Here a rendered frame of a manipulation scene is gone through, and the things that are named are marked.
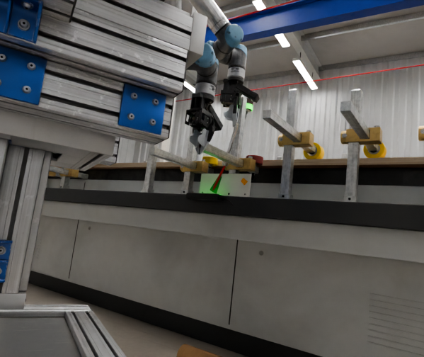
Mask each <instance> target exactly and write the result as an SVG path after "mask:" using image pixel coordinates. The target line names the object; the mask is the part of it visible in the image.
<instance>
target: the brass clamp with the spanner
mask: <svg viewBox="0 0 424 357"><path fill-rule="evenodd" d="M240 159H242V160H243V167H236V166H233V165H231V164H229V165H228V166H226V167H225V170H226V171H228V170H237V171H255V167H256V161H255V160H254V159H252V158H240Z"/></svg>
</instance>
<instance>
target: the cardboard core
mask: <svg viewBox="0 0 424 357"><path fill-rule="evenodd" d="M176 357H222V356H218V355H216V354H213V353H210V352H208V351H204V350H202V349H200V348H196V347H194V346H190V345H188V344H183V345H182V346H181V347H180V348H179V350H178V353H177V356H176Z"/></svg>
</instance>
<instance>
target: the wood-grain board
mask: <svg viewBox="0 0 424 357"><path fill-rule="evenodd" d="M282 161H283V159H280V160H263V165H261V166H257V167H259V169H282ZM222 162H223V161H218V165H217V166H213V167H210V168H211V169H222V168H223V165H222ZM179 168H180V165H178V164H174V163H172V162H157V163H156V169H179ZM305 168H347V159H295V160H294V169H305ZM359 168H424V157H384V158H360V163H359ZM90 169H147V162H141V163H115V164H113V165H111V166H108V165H103V164H97V165H95V166H93V167H91V168H90Z"/></svg>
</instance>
